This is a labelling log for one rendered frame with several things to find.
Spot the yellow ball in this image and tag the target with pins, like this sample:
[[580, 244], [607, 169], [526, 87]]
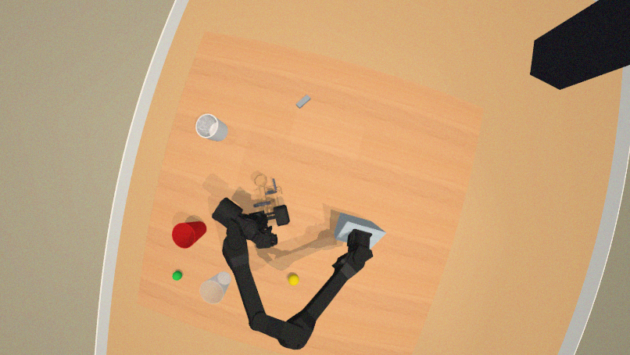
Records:
[[293, 279]]

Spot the white cup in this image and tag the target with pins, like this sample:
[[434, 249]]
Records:
[[210, 127]]

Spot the red plastic cup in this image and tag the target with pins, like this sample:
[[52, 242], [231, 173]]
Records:
[[186, 234]]

